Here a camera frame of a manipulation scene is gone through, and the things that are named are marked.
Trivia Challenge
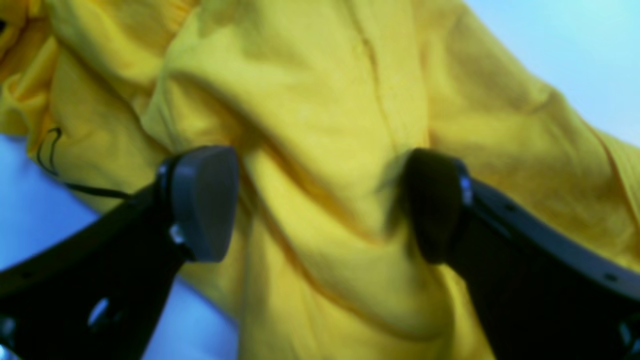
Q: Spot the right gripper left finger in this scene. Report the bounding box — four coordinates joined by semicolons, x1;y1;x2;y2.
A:
0;146;239;360

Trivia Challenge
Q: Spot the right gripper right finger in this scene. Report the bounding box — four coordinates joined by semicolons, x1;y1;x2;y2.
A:
402;148;640;360

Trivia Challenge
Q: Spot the orange yellow T-shirt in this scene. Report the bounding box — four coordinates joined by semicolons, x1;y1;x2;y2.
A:
1;0;639;360

